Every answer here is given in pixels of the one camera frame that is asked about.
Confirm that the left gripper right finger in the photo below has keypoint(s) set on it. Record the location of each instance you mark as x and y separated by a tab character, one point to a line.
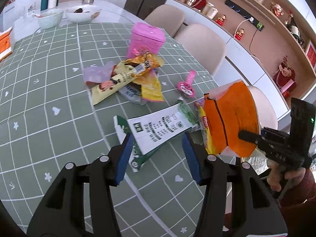
236	202

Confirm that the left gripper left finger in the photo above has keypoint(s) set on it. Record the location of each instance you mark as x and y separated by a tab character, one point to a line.
61	211

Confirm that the green white snack wrapper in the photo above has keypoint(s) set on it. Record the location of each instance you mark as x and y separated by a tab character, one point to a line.
153	130

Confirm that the pink lollipop wrapper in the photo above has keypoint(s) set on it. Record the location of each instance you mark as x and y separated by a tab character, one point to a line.
186	86

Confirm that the purple translucent wrapper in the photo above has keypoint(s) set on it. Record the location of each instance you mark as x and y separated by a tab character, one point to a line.
98	74

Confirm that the yellow cartoon snack wrapper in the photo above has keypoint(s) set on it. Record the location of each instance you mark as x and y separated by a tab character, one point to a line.
124	73

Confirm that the yellow pink snack wrapper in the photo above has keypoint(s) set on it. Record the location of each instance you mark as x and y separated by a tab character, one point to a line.
150	87

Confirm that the orange brown snack wrapper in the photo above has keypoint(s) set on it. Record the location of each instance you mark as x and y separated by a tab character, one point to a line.
145	62

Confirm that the person's right hand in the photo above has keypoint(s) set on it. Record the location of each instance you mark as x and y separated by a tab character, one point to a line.
278	173

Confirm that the near beige chair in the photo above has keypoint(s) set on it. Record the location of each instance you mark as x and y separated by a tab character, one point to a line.
266	113

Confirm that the beige chair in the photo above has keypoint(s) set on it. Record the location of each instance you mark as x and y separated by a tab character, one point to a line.
266	113
208	48
168	17

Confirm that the red plush monkey toy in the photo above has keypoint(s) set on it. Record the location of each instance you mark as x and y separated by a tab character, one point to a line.
284	78

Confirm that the red framed picture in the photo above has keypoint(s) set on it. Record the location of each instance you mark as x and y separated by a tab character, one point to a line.
311	53

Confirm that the green checked tablecloth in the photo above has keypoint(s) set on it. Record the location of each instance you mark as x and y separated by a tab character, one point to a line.
48	120

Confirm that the wine bottle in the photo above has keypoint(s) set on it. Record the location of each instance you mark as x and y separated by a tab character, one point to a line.
292	27

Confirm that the red doll figurine right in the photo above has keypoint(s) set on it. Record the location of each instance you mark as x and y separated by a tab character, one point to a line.
239	34

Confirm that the red doll figurine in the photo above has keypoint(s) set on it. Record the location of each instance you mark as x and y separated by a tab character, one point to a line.
221	19
239	34

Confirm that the black power strip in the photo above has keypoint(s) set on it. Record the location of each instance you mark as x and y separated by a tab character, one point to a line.
246	15

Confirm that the middle beige chair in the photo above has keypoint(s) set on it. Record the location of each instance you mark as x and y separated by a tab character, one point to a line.
208	48

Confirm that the red doll figurine left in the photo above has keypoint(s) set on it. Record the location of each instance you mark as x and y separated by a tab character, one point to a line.
221	19

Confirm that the white canister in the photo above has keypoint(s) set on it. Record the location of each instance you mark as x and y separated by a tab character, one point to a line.
212	12

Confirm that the orange tissue box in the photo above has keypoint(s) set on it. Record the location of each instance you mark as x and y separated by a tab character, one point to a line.
6	43

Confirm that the far beige chair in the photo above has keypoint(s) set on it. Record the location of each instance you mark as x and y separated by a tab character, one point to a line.
168	17

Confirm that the pink tin box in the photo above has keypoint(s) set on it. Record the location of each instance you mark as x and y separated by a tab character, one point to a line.
145	39

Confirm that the light green bowl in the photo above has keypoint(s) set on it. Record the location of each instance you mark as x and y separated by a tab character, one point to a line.
50	19

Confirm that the white bowl with food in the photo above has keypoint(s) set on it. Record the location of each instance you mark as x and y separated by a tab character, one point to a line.
82	13

